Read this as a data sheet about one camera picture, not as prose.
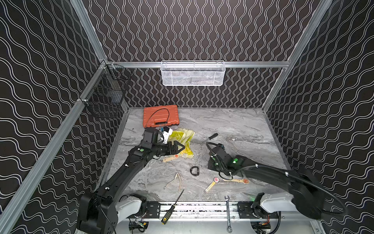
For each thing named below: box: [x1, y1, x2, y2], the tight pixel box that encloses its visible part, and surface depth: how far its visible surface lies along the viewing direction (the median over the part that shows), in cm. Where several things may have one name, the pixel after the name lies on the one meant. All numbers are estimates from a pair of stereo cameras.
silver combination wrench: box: [224, 195, 233, 234], surface depth 75 cm
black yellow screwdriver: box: [161, 189, 185, 225], surface depth 73 cm
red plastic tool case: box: [142, 104, 180, 129], surface depth 109 cm
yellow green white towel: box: [167, 127, 196, 158], surface depth 102 cm
